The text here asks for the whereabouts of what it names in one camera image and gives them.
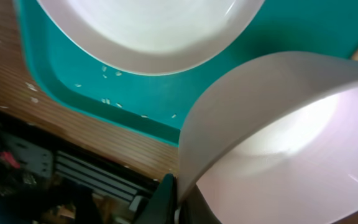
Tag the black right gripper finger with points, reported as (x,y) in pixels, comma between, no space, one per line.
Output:
(161,207)

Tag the small white plate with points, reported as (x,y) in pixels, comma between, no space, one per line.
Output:
(275,140)

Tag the large white plate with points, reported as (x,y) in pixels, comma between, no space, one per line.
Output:
(152,37)

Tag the teal serving tray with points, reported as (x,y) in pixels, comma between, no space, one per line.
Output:
(157,106)

